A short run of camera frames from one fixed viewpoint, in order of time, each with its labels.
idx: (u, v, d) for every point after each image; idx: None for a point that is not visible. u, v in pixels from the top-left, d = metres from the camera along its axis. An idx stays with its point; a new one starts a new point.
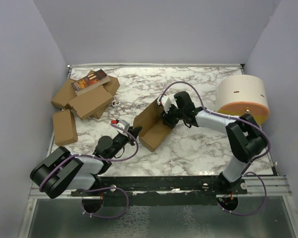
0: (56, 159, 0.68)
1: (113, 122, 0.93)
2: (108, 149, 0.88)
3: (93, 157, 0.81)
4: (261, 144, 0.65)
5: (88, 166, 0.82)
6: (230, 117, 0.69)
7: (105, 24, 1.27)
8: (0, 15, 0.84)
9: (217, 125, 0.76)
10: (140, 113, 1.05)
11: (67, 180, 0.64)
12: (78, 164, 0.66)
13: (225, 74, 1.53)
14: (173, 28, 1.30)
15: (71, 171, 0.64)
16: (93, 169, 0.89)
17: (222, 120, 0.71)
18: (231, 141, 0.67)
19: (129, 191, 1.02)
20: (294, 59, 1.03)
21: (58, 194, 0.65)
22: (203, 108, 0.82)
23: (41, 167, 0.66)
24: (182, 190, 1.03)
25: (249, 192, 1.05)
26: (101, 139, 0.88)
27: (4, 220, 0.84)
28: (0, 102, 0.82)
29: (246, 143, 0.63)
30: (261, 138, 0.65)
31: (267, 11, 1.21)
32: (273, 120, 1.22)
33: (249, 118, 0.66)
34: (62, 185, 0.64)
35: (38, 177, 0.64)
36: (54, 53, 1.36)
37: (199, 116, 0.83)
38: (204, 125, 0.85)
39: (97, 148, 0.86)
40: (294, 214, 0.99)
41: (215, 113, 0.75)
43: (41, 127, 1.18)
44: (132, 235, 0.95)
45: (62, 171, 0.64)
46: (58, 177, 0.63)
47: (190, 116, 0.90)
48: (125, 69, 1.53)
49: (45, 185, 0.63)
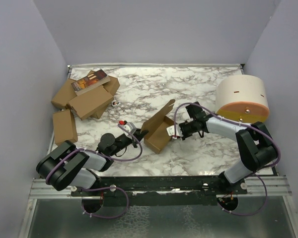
0: (61, 152, 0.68)
1: (121, 123, 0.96)
2: (110, 147, 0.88)
3: (97, 153, 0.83)
4: (272, 154, 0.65)
5: (91, 162, 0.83)
6: (241, 124, 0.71)
7: (104, 24, 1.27)
8: (0, 15, 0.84)
9: (228, 132, 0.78)
10: (150, 118, 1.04)
11: (73, 173, 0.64)
12: (84, 157, 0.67)
13: (225, 74, 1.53)
14: (173, 28, 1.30)
15: (77, 164, 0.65)
16: (95, 166, 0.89)
17: (233, 127, 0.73)
18: (242, 148, 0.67)
19: (129, 191, 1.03)
20: (294, 59, 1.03)
21: (63, 187, 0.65)
22: (213, 114, 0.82)
23: (47, 159, 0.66)
24: (182, 190, 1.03)
25: (249, 192, 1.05)
26: (104, 136, 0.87)
27: (4, 220, 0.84)
28: (0, 101, 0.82)
29: (256, 151, 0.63)
30: (273, 148, 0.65)
31: (267, 10, 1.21)
32: (273, 120, 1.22)
33: (261, 126, 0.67)
34: (68, 178, 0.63)
35: (45, 169, 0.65)
36: (54, 53, 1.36)
37: (210, 122, 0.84)
38: (213, 130, 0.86)
39: (100, 145, 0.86)
40: (294, 214, 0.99)
41: (226, 120, 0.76)
43: (41, 127, 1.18)
44: (132, 235, 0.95)
45: (68, 163, 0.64)
46: (65, 169, 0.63)
47: (201, 121, 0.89)
48: (125, 69, 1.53)
49: (51, 178, 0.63)
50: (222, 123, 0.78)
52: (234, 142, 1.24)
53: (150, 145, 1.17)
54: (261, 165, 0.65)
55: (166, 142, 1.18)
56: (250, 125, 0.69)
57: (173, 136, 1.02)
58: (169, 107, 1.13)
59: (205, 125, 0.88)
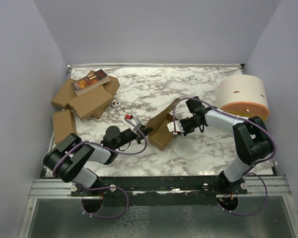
0: (67, 145, 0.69)
1: (127, 118, 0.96)
2: (115, 140, 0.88)
3: (101, 146, 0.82)
4: (267, 148, 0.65)
5: (97, 154, 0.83)
6: (239, 117, 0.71)
7: (105, 24, 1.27)
8: (0, 16, 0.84)
9: (225, 125, 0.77)
10: (158, 114, 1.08)
11: (79, 164, 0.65)
12: (91, 148, 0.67)
13: (225, 74, 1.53)
14: (173, 28, 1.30)
15: (83, 155, 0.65)
16: (101, 159, 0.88)
17: (231, 120, 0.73)
18: (238, 141, 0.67)
19: (129, 191, 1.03)
20: (295, 59, 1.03)
21: (69, 179, 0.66)
22: (212, 107, 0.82)
23: (53, 152, 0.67)
24: (182, 190, 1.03)
25: (249, 192, 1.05)
26: (110, 128, 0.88)
27: (4, 220, 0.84)
28: (0, 102, 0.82)
29: (251, 145, 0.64)
30: (268, 142, 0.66)
31: (267, 10, 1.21)
32: (273, 120, 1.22)
33: (258, 120, 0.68)
34: (75, 170, 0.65)
35: (52, 161, 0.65)
36: (54, 53, 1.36)
37: (208, 114, 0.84)
38: (211, 123, 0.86)
39: (105, 137, 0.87)
40: (294, 214, 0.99)
41: (224, 112, 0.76)
43: (41, 127, 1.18)
44: (132, 235, 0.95)
45: (74, 155, 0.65)
46: (71, 161, 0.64)
47: (199, 112, 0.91)
48: (125, 69, 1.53)
49: (58, 170, 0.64)
50: (219, 115, 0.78)
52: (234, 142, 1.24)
53: (154, 142, 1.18)
54: (256, 159, 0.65)
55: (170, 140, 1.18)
56: (247, 118, 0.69)
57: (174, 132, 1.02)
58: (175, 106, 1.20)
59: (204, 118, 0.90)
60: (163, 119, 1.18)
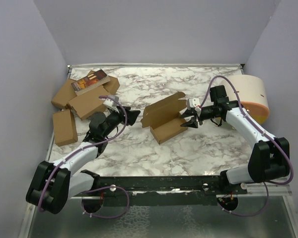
0: (42, 175, 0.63)
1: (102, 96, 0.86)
2: (102, 125, 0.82)
3: (82, 148, 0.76)
4: (281, 173, 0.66)
5: (81, 161, 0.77)
6: (264, 134, 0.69)
7: (105, 24, 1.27)
8: (0, 16, 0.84)
9: (244, 130, 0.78)
10: (152, 105, 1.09)
11: (62, 193, 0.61)
12: (66, 175, 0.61)
13: (225, 74, 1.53)
14: (173, 28, 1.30)
15: (61, 185, 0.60)
16: (89, 159, 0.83)
17: (254, 133, 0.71)
18: (252, 160, 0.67)
19: (129, 191, 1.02)
20: (295, 58, 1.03)
21: (61, 206, 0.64)
22: (241, 109, 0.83)
23: (34, 187, 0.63)
24: (182, 190, 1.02)
25: (249, 192, 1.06)
26: (94, 115, 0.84)
27: (3, 220, 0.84)
28: (0, 102, 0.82)
29: (266, 167, 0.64)
30: (284, 167, 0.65)
31: (267, 10, 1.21)
32: (273, 120, 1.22)
33: (284, 143, 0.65)
34: (60, 199, 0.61)
35: (35, 197, 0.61)
36: (54, 53, 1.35)
37: (231, 114, 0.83)
38: (230, 120, 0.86)
39: (91, 124, 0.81)
40: (294, 214, 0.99)
41: (251, 121, 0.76)
43: (41, 127, 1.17)
44: (132, 235, 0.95)
45: (53, 187, 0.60)
46: (52, 194, 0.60)
47: (221, 105, 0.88)
48: (125, 69, 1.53)
49: (44, 204, 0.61)
50: (244, 119, 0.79)
52: (234, 142, 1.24)
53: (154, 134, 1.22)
54: (265, 180, 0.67)
55: (170, 135, 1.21)
56: (272, 139, 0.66)
57: (197, 107, 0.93)
58: (180, 102, 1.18)
59: (224, 112, 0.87)
60: (165, 112, 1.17)
